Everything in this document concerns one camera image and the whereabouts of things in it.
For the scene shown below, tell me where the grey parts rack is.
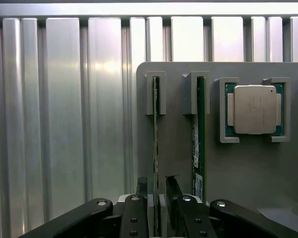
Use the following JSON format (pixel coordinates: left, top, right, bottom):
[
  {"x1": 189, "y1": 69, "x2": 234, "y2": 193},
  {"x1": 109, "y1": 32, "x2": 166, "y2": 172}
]
[{"x1": 136, "y1": 61, "x2": 298, "y2": 238}]

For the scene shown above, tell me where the silver CPU chip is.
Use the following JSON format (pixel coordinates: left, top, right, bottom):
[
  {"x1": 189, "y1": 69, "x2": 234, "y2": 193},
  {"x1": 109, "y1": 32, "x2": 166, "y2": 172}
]
[{"x1": 224, "y1": 83, "x2": 286, "y2": 136}]

